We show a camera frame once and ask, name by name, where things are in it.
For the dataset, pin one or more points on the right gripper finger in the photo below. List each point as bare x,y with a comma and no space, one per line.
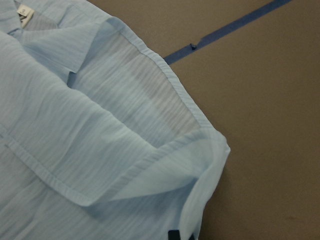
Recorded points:
174,235

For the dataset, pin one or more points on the light blue button shirt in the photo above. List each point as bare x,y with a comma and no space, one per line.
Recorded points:
99,140

